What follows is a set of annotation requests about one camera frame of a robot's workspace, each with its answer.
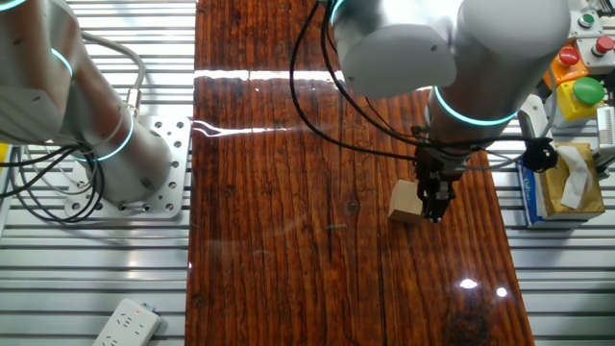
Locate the glossy brown wooden board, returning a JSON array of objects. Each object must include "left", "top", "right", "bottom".
[{"left": 184, "top": 0, "right": 536, "bottom": 346}]

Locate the grey box with green button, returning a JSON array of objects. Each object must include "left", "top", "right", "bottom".
[{"left": 568, "top": 8, "right": 604, "bottom": 42}]

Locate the white power strip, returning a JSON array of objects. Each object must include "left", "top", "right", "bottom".
[{"left": 90, "top": 298, "right": 162, "bottom": 346}]

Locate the silver camera with ribbed housing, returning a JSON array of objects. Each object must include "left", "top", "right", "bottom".
[{"left": 591, "top": 105, "right": 615, "bottom": 179}]

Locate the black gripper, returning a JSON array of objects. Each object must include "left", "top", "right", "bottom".
[{"left": 415, "top": 149, "right": 463, "bottom": 225}]

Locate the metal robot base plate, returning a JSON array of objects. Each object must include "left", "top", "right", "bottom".
[{"left": 63, "top": 114, "right": 192, "bottom": 221}]

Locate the orange box with red button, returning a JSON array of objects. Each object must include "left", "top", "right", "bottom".
[{"left": 542, "top": 45, "right": 590, "bottom": 91}]

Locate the cable bundle at robot base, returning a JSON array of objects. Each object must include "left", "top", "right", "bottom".
[{"left": 0, "top": 143, "right": 106, "bottom": 225}]

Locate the yellow box with green button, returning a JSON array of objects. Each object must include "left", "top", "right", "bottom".
[{"left": 554, "top": 76, "right": 606, "bottom": 123}]

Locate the wrist camera with grey bracket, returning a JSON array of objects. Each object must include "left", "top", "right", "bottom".
[{"left": 516, "top": 93, "right": 559, "bottom": 174}]

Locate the grey box with red button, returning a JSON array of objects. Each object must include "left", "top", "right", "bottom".
[{"left": 575, "top": 36, "right": 615, "bottom": 76}]

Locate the small wooden block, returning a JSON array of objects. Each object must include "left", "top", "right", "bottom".
[{"left": 386, "top": 179, "right": 427, "bottom": 226}]

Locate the grey robot cable with connector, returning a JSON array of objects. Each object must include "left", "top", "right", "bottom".
[{"left": 79, "top": 29, "right": 147, "bottom": 119}]

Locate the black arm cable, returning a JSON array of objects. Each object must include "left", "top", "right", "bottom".
[{"left": 287, "top": 0, "right": 544, "bottom": 162}]

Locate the gold tissue box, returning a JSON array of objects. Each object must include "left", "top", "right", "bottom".
[{"left": 537, "top": 141, "right": 606, "bottom": 217}]

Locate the blue and white tissue pack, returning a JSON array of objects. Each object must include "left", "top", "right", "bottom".
[{"left": 517, "top": 161, "right": 602, "bottom": 230}]

